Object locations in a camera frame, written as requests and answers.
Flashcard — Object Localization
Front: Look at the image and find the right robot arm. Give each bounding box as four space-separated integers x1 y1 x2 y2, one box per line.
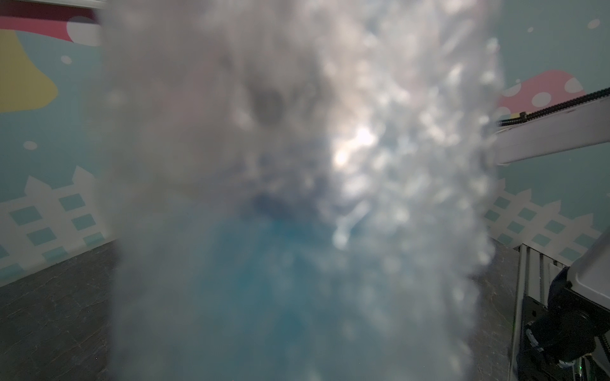
485 90 609 380

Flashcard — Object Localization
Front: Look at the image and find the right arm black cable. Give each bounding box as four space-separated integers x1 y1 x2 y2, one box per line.
497 86 610 127

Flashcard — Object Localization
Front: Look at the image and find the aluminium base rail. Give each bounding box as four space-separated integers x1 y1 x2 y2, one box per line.
507 244 565 381

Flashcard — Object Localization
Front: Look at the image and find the clear bubble wrap sheet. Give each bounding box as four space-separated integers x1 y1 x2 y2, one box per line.
90 1 503 380

